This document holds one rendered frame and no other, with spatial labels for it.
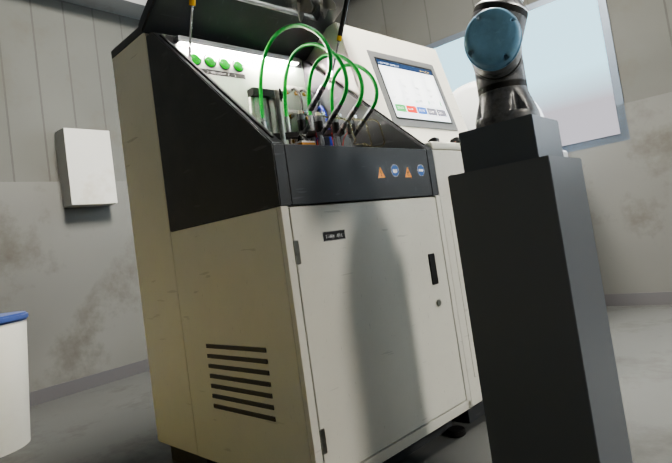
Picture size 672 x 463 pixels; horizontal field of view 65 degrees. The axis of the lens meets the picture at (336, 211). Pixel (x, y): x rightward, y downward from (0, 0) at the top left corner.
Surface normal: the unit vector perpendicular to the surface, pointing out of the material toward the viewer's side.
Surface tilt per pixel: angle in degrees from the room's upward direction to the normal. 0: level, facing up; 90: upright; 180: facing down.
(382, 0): 90
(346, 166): 90
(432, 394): 90
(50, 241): 90
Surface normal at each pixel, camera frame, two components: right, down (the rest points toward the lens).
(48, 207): 0.76, -0.14
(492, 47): -0.37, 0.12
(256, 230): -0.70, 0.06
